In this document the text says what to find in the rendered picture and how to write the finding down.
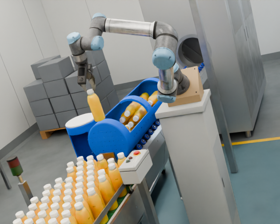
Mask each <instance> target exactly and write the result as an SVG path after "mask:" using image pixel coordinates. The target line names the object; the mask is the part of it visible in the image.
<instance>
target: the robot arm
mask: <svg viewBox="0 0 280 224"><path fill-rule="evenodd" d="M103 32H109V33H118V34H126V35H135V36H147V37H152V39H155V40H156V42H155V46H154V51H153V54H152V63H153V64H154V66H156V67H157V68H158V73H159V82H158V84H157V88H158V93H157V100H159V101H160V102H163V103H173V102H175V100H176V96H177V95H181V94H183V93H185V92H186V91H187V90H188V88H189V86H190V81H189V79H188V77H187V76H186V75H184V74H183V73H182V72H181V70H180V68H179V66H178V64H177V63H176V50H177V44H178V39H179V38H178V34H177V32H176V30H175V29H174V28H173V27H172V26H170V25H169V24H167V23H164V22H160V21H154V22H153V23H150V22H141V21H131V20H119V19H109V18H106V16H105V15H104V14H101V13H95V14H94V15H93V18H92V20H91V24H90V28H89V31H88V34H87V36H81V35H80V33H78V32H72V33H70V34H69V35H68V36H67V41H68V45H69V47H70V50H71V53H72V57H73V59H74V61H75V63H76V64H77V65H78V73H77V74H78V76H77V83H78V84H79V85H80V86H81V87H82V88H83V90H84V91H85V92H87V88H86V80H87V79H88V80H89V79H90V80H89V83H90V84H91V86H92V89H93V91H95V89H96V83H95V76H94V75H93V74H92V72H93V70H92V69H93V68H92V64H91V63H90V64H88V59H87V54H86V51H96V50H101V49H103V47H104V39H103V37H102V33H103Z"/></svg>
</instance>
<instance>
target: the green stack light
mask: <svg viewBox="0 0 280 224"><path fill-rule="evenodd" d="M10 171H11V173H12V175H13V176H17V175H19V174H21V173H22V172H23V169H22V166H21V164H20V165H18V166H17V167H15V168H10Z"/></svg>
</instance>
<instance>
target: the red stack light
mask: <svg viewBox="0 0 280 224"><path fill-rule="evenodd" d="M7 164H8V166H9V168H15V167H17V166H18V165H20V161H19V159H18V158H16V159H15V160H14V161H11V162H7Z"/></svg>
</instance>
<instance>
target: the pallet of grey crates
mask: <svg viewBox="0 0 280 224"><path fill-rule="evenodd" d="M86 54H87V59H88V64H90V63H91V64H92V68H93V72H92V74H93V75H94V76H95V83H96V89H95V91H94V93H95V94H96V95H97V96H98V97H99V100H100V103H101V106H102V109H103V111H104V114H105V115H106V114H107V113H108V112H109V111H110V110H111V109H113V108H114V107H115V106H116V105H117V104H118V103H119V99H118V96H117V93H116V89H115V87H114V84H113V81H112V78H111V75H110V71H109V68H108V64H107V61H106V59H105V57H104V53H103V50H102V49H101V50H96V51H86ZM71 58H72V61H73V64H74V67H73V65H72V62H71V59H70V57H69V56H66V57H62V58H61V56H60V55H57V56H52V57H49V58H45V59H41V60H39V61H37V62H35V63H34V64H32V65H31V68H32V71H33V73H34V76H35V79H36V80H35V81H33V82H31V83H30V84H28V85H27V86H25V87H23V89H24V92H25V94H26V97H27V99H28V101H29V104H30V107H31V109H32V112H33V115H34V117H35V119H36V122H37V124H38V127H39V129H40V134H41V137H42V139H47V138H49V137H50V136H51V135H52V134H53V133H54V132H56V131H57V130H60V129H65V128H66V126H65V125H66V123H67V122H68V121H69V120H71V119H73V118H75V117H77V116H80V115H83V114H87V113H91V109H90V107H89V104H88V93H87V92H85V91H84V90H83V88H82V87H81V86H80V85H79V84H78V83H77V76H78V74H77V73H78V65H77V64H76V63H75V61H74V59H73V57H72V55H71Z"/></svg>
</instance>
